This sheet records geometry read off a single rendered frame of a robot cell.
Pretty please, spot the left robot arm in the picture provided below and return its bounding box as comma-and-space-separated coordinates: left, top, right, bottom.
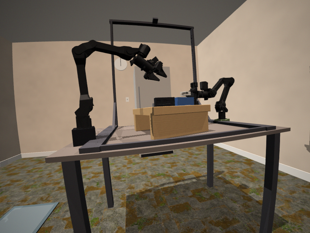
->
200, 77, 235, 120

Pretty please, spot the blue open-top tray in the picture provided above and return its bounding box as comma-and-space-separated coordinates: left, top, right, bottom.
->
175, 97, 194, 106

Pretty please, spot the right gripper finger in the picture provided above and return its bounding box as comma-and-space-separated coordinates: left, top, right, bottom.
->
156, 65, 167, 78
148, 73, 160, 81

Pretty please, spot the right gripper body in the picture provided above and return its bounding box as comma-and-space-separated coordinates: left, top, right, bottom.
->
141, 60, 163, 79

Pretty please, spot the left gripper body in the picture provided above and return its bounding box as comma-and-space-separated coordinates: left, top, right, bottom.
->
191, 82, 204, 105

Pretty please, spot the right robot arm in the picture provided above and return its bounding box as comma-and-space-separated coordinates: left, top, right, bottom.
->
72, 40, 151, 129

